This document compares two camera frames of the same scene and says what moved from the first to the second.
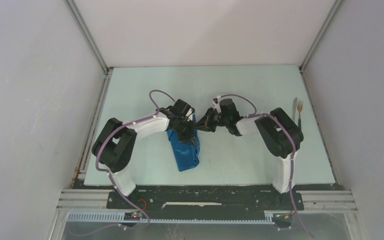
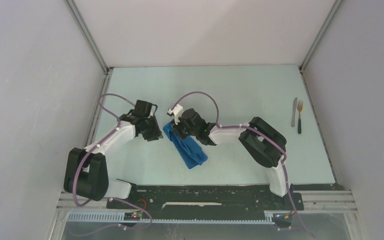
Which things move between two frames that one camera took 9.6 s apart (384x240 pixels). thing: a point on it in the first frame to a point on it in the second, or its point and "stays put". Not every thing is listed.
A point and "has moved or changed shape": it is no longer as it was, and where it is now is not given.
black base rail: x=135 y=201 stays put
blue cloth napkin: x=186 y=155 has moved or changed shape
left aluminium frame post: x=85 y=155 stays put
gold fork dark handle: x=300 y=105 stays put
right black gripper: x=205 y=123 to x=177 y=128
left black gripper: x=190 y=137 to x=156 y=133
